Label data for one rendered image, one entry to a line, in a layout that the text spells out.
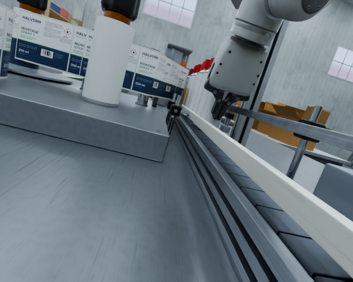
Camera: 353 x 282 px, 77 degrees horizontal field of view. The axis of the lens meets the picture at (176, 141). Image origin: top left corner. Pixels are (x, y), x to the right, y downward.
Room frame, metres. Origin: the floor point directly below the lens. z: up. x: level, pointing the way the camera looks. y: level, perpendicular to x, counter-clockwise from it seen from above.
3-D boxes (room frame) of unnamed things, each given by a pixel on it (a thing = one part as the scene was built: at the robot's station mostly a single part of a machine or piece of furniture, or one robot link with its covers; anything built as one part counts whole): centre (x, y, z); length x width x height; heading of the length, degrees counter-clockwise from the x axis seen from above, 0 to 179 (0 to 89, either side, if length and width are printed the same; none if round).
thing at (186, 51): (1.08, 0.10, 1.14); 0.14 x 0.11 x 0.01; 8
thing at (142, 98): (0.78, 0.15, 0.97); 0.05 x 0.05 x 0.19
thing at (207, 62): (0.78, -0.03, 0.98); 0.05 x 0.05 x 0.20
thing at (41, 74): (0.76, 0.56, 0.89); 0.31 x 0.31 x 0.01
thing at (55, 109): (0.73, 0.40, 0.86); 0.80 x 0.67 x 0.05; 8
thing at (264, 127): (2.65, -1.08, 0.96); 0.53 x 0.45 x 0.37; 100
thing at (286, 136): (2.25, -1.10, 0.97); 0.51 x 0.42 x 0.37; 104
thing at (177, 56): (1.08, 0.10, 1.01); 0.14 x 0.13 x 0.26; 8
